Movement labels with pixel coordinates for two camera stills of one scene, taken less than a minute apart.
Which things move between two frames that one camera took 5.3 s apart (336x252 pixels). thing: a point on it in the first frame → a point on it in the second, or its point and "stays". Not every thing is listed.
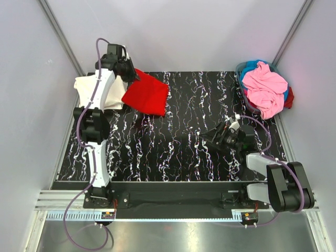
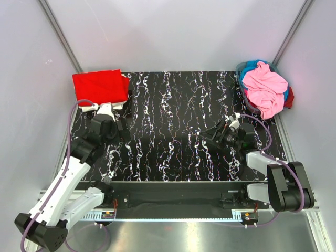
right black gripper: x=211 y=135 stays
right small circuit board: x=251 y=216 stays
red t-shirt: x=148 y=94 → x=101 y=87
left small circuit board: x=107 y=215 stays
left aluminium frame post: x=62 y=38 stays
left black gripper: x=132 y=75 → x=124 y=133
